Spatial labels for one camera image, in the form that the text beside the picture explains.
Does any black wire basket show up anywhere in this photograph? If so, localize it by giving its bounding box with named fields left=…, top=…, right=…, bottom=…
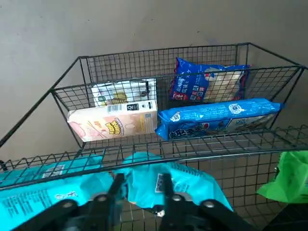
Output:
left=0, top=42, right=308, bottom=231

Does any teal chips packet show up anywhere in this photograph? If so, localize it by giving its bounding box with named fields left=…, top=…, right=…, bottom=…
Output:
left=113, top=151, right=234, bottom=212
left=0, top=154, right=114, bottom=231

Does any dark blue cracker packet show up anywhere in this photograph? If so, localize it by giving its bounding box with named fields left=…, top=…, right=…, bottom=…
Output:
left=168, top=57, right=252, bottom=103

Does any green chips packet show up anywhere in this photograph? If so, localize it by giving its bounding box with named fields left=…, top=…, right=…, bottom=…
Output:
left=256, top=150, right=308, bottom=204

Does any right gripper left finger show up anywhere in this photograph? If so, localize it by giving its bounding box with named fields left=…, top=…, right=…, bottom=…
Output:
left=13, top=173, right=126, bottom=231

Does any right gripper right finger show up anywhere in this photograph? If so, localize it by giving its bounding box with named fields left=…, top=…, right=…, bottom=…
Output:
left=155, top=173, right=257, bottom=231

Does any pink snack box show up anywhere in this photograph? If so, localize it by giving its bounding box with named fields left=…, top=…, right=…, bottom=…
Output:
left=67, top=100, right=158, bottom=142

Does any light blue cookie packet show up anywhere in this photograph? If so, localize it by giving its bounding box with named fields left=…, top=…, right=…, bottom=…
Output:
left=154, top=97, right=286, bottom=141

